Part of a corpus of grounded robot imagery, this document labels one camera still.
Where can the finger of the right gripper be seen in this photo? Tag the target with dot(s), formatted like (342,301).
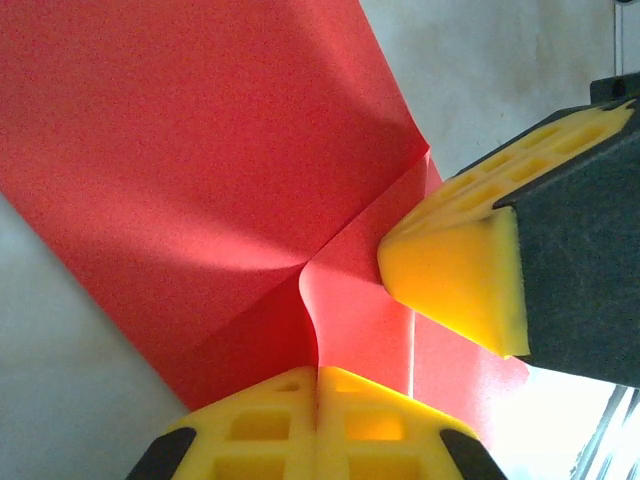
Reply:
(560,135)
(575,260)

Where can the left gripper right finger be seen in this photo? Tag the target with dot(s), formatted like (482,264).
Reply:
(390,435)

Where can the red square paper sheet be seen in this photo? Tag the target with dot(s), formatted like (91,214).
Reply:
(200,150)

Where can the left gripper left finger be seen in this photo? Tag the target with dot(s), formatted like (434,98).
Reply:
(250,435)

